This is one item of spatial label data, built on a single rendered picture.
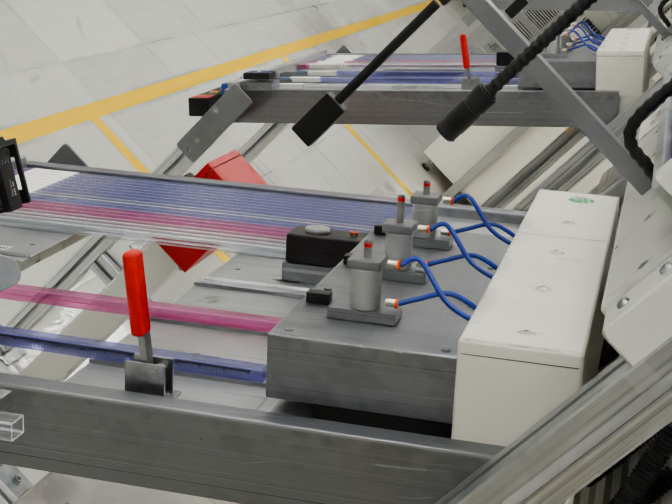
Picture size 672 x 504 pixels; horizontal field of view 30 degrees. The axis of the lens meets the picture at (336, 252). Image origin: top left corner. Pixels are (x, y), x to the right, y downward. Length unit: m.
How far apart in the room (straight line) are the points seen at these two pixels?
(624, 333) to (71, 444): 0.39
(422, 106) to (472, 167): 3.31
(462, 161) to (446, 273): 4.58
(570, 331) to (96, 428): 0.33
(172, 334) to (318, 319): 0.18
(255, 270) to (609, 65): 1.13
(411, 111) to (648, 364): 1.56
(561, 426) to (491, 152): 4.80
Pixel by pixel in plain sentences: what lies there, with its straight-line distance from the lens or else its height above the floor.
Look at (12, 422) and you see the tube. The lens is 0.71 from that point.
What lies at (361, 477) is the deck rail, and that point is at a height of 1.12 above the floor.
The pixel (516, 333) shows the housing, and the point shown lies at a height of 1.25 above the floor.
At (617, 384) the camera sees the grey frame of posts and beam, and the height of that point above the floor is 1.30.
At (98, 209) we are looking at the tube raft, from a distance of 1.40.
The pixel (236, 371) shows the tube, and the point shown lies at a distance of 0.94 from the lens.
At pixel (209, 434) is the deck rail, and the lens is 0.86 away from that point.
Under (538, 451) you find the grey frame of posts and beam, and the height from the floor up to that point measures 1.24.
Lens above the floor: 1.49
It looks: 21 degrees down
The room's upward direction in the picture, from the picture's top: 47 degrees clockwise
